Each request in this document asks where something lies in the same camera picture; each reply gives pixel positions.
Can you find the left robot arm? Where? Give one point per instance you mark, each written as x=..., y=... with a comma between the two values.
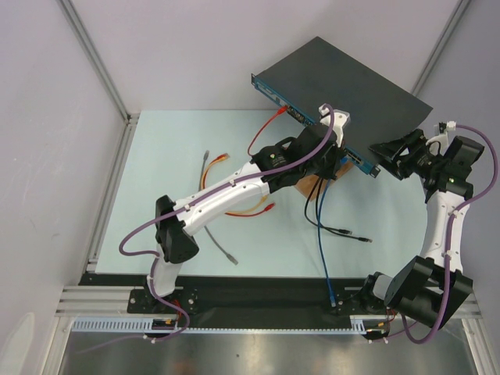
x=275, y=167

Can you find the white slotted cable duct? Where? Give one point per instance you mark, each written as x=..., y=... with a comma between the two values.
x=164, y=325

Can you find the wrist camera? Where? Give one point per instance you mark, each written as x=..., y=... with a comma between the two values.
x=336, y=119
x=441, y=131

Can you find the aluminium frame profile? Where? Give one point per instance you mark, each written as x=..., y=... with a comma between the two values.
x=93, y=300

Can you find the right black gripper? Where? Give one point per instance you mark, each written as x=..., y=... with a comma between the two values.
x=403, y=155

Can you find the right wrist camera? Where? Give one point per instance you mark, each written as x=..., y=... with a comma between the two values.
x=441, y=131

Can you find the wooden base board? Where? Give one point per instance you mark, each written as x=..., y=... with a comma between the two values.
x=306, y=184

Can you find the black network switch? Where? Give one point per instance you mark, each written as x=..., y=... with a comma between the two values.
x=318, y=73

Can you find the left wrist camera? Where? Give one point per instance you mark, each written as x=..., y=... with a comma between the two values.
x=336, y=119

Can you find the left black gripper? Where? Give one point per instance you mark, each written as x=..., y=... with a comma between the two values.
x=335, y=166

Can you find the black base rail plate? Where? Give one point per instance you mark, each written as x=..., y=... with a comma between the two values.
x=278, y=298

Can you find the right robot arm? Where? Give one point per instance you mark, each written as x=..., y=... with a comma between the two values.
x=432, y=286

